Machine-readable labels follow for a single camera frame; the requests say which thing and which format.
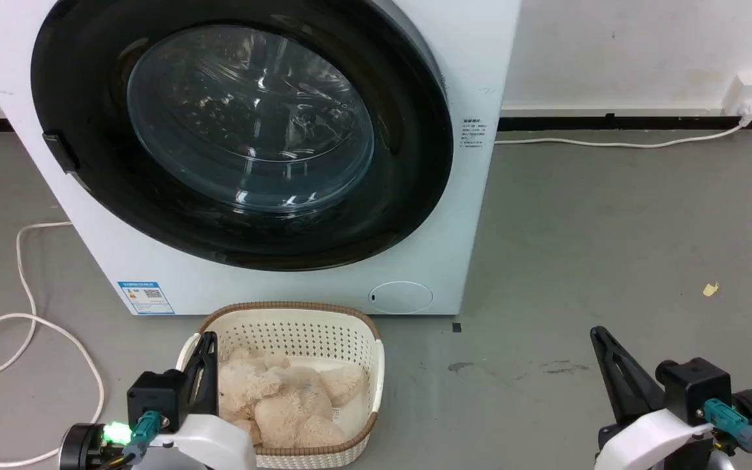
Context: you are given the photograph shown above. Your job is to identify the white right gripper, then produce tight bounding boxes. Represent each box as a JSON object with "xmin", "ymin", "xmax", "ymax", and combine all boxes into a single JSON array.
[{"xmin": 589, "ymin": 326, "xmax": 716, "ymax": 470}]

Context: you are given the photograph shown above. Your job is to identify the beige plush toy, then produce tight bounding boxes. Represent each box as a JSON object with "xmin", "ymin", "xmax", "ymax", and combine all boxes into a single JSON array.
[{"xmin": 218, "ymin": 347, "xmax": 368, "ymax": 449}]

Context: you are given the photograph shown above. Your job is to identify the teal plug camera cable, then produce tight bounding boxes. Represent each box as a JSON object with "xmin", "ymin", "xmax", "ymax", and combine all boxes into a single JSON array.
[
  {"xmin": 97, "ymin": 410, "xmax": 163, "ymax": 470},
  {"xmin": 703, "ymin": 398, "xmax": 752, "ymax": 470}
]

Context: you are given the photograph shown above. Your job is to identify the white text label sticker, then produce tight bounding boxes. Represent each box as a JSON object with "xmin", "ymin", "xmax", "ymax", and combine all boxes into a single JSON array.
[{"xmin": 460, "ymin": 117, "xmax": 486, "ymax": 151}]

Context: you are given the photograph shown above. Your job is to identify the white looped floor cable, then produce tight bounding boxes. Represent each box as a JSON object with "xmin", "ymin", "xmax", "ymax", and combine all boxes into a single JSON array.
[{"xmin": 0, "ymin": 221, "xmax": 106, "ymax": 468}]

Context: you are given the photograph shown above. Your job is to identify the white power cord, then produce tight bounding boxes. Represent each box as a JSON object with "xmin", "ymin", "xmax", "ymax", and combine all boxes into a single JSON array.
[{"xmin": 494, "ymin": 120, "xmax": 750, "ymax": 149}]

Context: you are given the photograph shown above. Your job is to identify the round white filter cover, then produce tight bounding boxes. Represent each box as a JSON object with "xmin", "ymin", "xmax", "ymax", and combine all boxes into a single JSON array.
[{"xmin": 369, "ymin": 281, "xmax": 434, "ymax": 315}]

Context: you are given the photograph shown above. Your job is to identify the white front-load washing machine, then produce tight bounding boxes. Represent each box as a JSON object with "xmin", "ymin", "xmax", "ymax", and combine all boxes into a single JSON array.
[{"xmin": 0, "ymin": 0, "xmax": 522, "ymax": 317}]

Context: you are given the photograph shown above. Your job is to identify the teal plug right camera cable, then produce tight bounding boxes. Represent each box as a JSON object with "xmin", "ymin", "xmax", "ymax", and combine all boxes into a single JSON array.
[{"xmin": 703, "ymin": 398, "xmax": 752, "ymax": 470}]

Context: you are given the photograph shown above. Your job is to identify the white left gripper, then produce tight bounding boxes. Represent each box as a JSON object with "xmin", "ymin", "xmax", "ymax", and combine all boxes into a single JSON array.
[{"xmin": 148, "ymin": 331, "xmax": 258, "ymax": 470}]

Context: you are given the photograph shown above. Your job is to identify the white basket with brown rim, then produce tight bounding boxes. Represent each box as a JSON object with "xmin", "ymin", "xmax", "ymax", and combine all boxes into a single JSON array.
[{"xmin": 176, "ymin": 301, "xmax": 386, "ymax": 470}]

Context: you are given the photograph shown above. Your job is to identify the blue energy label sticker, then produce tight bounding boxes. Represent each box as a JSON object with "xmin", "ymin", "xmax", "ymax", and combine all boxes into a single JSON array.
[{"xmin": 117, "ymin": 281, "xmax": 176, "ymax": 315}]

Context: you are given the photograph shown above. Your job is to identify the teal plug left camera cable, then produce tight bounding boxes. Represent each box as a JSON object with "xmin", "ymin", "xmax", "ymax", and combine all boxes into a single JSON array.
[{"xmin": 97, "ymin": 410, "xmax": 163, "ymax": 470}]

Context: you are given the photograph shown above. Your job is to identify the round black glass washer door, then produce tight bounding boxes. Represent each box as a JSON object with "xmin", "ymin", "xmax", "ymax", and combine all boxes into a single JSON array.
[{"xmin": 31, "ymin": 0, "xmax": 454, "ymax": 272}]

